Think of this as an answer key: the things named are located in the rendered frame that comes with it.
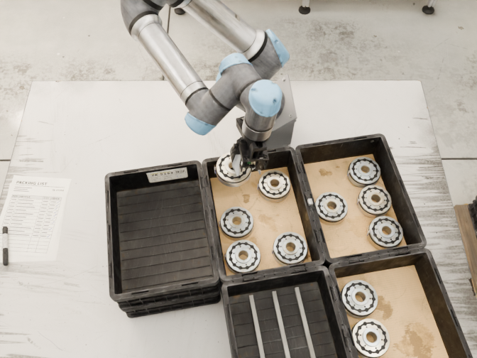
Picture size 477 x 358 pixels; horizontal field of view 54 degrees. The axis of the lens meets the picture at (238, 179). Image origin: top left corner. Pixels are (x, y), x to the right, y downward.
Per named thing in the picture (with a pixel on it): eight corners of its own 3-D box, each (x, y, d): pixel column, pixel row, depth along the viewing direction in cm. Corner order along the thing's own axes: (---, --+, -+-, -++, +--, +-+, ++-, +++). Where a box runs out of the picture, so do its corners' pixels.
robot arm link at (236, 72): (201, 79, 117) (223, 110, 113) (232, 45, 113) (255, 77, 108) (220, 86, 124) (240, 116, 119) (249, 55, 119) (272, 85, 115)
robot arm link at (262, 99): (270, 71, 110) (290, 96, 107) (262, 101, 119) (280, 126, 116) (242, 82, 107) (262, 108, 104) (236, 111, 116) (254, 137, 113)
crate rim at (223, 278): (201, 163, 149) (200, 159, 147) (292, 149, 152) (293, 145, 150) (220, 284, 130) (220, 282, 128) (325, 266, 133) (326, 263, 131)
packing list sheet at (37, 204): (8, 175, 170) (8, 175, 170) (72, 175, 171) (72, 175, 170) (-15, 262, 154) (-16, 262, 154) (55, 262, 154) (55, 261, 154)
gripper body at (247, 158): (238, 173, 127) (245, 148, 117) (233, 147, 131) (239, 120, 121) (266, 170, 128) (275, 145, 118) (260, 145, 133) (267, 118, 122)
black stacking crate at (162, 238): (113, 192, 155) (105, 174, 145) (202, 178, 158) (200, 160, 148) (119, 311, 136) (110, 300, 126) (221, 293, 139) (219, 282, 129)
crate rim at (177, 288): (106, 177, 147) (103, 172, 145) (201, 163, 149) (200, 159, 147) (111, 303, 127) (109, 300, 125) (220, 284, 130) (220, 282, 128)
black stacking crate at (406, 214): (290, 165, 160) (294, 146, 150) (373, 153, 163) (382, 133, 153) (320, 276, 141) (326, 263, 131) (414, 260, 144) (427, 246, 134)
